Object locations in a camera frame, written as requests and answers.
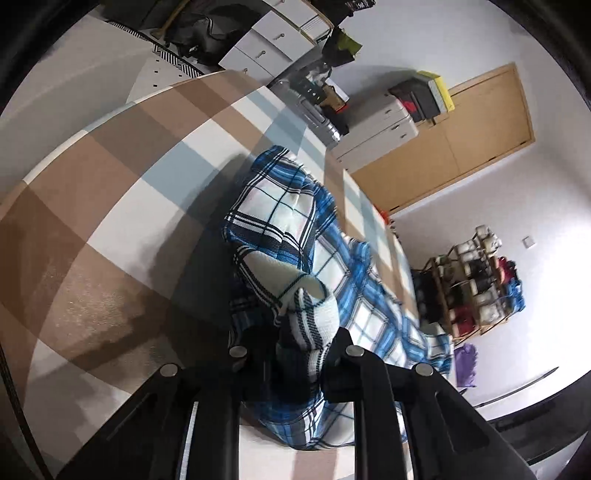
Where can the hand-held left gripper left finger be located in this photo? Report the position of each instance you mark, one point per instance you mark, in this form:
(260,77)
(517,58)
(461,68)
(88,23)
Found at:
(258,364)

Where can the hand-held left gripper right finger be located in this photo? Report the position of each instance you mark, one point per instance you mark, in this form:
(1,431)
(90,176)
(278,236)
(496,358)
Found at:
(339,374)

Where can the blue plaid shirt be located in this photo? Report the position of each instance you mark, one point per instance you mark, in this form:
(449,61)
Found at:
(286,217)

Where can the purple cloth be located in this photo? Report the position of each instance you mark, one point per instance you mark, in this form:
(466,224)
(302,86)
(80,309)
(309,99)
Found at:
(466,367)

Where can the wooden shoe rack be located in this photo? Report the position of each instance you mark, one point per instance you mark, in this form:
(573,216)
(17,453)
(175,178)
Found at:
(471,286)

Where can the bed with checked sheet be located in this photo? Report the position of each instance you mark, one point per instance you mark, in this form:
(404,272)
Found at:
(115,184)

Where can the low white drawer cabinet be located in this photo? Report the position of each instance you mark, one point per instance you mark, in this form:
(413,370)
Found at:
(378,134)

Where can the silver suitcase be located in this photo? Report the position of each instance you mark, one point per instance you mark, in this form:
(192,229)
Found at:
(309,110)

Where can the wooden door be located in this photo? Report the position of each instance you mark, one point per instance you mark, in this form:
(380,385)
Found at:
(461,138)

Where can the black box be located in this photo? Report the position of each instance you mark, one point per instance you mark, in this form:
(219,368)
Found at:
(415,99)

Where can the yellow box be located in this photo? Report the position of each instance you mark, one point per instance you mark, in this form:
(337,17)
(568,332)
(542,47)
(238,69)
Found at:
(438,90)

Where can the black and white patterned rug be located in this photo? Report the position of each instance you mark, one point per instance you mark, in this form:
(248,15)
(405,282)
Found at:
(166,55)

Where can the tall white drawer cabinet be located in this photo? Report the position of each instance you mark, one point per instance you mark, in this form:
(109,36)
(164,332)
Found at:
(272,41)

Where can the black bag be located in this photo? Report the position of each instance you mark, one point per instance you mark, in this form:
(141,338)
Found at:
(203,32)

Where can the white wall switch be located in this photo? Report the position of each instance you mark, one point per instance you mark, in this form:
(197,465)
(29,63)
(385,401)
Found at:
(529,242)

